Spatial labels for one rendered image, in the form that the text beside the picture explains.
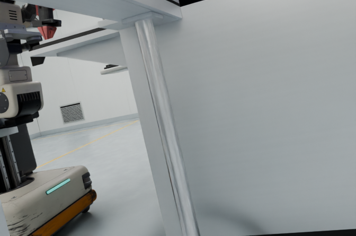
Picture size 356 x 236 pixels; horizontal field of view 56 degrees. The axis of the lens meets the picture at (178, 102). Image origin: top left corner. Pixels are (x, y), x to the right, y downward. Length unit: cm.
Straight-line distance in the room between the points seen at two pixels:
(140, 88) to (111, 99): 640
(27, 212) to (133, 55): 90
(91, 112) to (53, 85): 115
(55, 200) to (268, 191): 110
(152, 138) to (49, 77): 728
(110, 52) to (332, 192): 91
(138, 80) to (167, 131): 31
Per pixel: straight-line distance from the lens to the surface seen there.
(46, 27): 149
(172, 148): 94
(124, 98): 743
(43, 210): 179
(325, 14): 110
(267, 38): 109
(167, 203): 126
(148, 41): 93
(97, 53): 136
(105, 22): 108
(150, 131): 119
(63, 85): 818
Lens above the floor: 66
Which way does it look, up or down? 4 degrees down
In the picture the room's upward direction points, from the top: 13 degrees counter-clockwise
